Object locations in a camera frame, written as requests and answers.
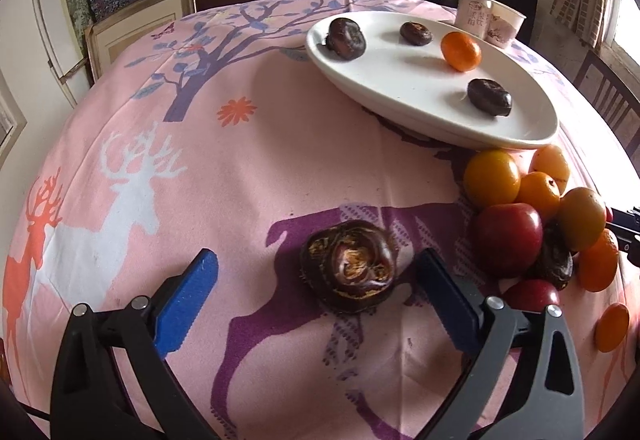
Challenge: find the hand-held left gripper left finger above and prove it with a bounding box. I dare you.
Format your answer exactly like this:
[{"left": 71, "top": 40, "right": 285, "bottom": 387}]
[{"left": 50, "top": 247, "right": 221, "bottom": 440}]

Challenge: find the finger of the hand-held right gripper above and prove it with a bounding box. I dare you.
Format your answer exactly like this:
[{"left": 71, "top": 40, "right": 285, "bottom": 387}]
[{"left": 604, "top": 205, "right": 640, "bottom": 267}]

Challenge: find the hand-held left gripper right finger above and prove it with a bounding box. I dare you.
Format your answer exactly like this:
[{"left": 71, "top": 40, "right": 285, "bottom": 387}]
[{"left": 412, "top": 247, "right": 586, "bottom": 440}]

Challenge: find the large dark brown water chestnut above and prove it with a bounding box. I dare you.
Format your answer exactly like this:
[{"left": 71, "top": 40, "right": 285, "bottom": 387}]
[{"left": 300, "top": 219, "right": 399, "bottom": 316}]

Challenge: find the white oval plate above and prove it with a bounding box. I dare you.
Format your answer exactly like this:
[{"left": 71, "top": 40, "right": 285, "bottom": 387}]
[{"left": 306, "top": 10, "right": 559, "bottom": 150}]

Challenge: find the orange mandarin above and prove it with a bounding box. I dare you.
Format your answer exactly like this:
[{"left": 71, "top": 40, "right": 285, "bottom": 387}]
[
  {"left": 515, "top": 171, "right": 561, "bottom": 222},
  {"left": 594, "top": 303, "right": 630, "bottom": 353},
  {"left": 575, "top": 229, "right": 620, "bottom": 293},
  {"left": 463, "top": 149, "right": 521, "bottom": 208},
  {"left": 556, "top": 187, "right": 607, "bottom": 253},
  {"left": 440, "top": 31, "right": 482, "bottom": 72},
  {"left": 529, "top": 145, "right": 571, "bottom": 184}
]

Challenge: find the small red plum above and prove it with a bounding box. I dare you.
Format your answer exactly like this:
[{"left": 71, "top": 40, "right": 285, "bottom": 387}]
[{"left": 502, "top": 279, "right": 561, "bottom": 314}]

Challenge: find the large red plum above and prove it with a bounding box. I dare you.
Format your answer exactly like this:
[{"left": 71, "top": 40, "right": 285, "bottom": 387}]
[{"left": 473, "top": 203, "right": 544, "bottom": 279}]

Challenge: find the pink printed tablecloth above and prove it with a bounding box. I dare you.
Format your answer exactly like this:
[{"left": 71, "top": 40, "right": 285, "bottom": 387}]
[{"left": 0, "top": 0, "right": 632, "bottom": 440}]

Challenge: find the dark wooden chair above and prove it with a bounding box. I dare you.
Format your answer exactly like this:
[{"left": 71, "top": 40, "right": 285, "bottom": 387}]
[{"left": 573, "top": 49, "right": 638, "bottom": 156}]

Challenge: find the white paper cup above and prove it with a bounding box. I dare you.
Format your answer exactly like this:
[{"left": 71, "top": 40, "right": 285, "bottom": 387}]
[
  {"left": 484, "top": 9, "right": 528, "bottom": 50},
  {"left": 454, "top": 0, "right": 493, "bottom": 41}
]

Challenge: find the cream panelled board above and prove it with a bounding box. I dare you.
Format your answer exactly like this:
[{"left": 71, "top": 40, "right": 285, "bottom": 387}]
[{"left": 84, "top": 0, "right": 197, "bottom": 81}]

